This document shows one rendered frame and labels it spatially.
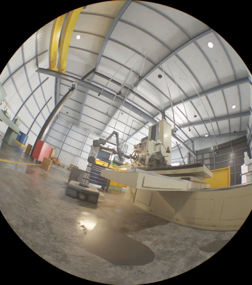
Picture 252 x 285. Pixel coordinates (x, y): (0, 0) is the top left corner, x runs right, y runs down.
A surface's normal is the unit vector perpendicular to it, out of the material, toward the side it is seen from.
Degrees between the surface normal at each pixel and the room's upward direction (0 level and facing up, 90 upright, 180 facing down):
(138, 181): 90
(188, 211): 90
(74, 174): 90
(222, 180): 90
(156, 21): 169
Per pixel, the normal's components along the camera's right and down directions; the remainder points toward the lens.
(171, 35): -0.31, 0.92
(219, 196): -0.85, -0.37
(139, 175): 0.49, -0.25
